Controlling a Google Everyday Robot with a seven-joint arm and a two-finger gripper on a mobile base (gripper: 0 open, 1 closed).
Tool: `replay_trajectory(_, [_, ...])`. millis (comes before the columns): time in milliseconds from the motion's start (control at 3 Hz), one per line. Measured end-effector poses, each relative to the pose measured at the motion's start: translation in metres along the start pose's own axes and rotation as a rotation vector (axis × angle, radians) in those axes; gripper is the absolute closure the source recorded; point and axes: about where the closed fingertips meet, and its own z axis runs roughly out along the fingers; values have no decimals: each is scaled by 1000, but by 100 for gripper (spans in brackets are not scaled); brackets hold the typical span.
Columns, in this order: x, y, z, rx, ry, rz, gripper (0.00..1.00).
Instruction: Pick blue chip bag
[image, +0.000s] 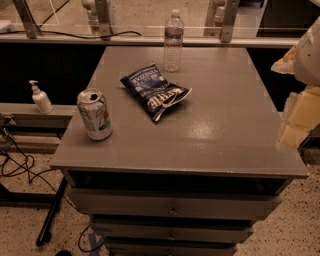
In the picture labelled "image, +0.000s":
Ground green white soda can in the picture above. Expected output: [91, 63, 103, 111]
[77, 88, 112, 141]

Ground left metal bracket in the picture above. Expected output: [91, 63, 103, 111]
[12, 0, 38, 39]

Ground bottom cabinet drawer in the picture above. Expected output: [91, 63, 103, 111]
[105, 240, 236, 256]

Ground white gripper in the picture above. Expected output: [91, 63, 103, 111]
[271, 17, 320, 147]

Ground black cable on ledge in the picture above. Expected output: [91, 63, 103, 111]
[0, 29, 142, 40]

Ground clear plastic water bottle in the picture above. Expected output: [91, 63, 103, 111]
[164, 9, 184, 72]

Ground right metal bracket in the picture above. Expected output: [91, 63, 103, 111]
[220, 0, 240, 43]

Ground grey metal rail shelf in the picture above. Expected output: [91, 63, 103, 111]
[0, 103, 76, 128]

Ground black floor cables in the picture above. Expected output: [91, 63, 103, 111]
[0, 126, 68, 201]

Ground middle metal bracket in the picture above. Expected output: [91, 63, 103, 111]
[95, 0, 112, 40]

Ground blue chip bag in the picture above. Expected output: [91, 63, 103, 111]
[120, 64, 191, 122]

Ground cabinet drawer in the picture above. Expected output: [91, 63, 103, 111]
[105, 240, 236, 256]
[68, 188, 281, 220]
[91, 219, 253, 244]

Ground grey drawer cabinet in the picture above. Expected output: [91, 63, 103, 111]
[51, 46, 308, 248]

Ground top cabinet drawer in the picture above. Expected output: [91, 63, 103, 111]
[68, 188, 281, 220]

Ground white pump dispenser bottle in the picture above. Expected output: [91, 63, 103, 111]
[29, 80, 53, 114]

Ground black table leg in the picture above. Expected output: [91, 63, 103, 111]
[36, 178, 67, 247]

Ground metal bracket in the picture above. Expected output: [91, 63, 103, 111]
[220, 0, 240, 43]
[95, 0, 112, 40]
[12, 0, 38, 39]

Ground middle cabinet drawer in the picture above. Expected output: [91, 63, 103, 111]
[91, 219, 253, 244]

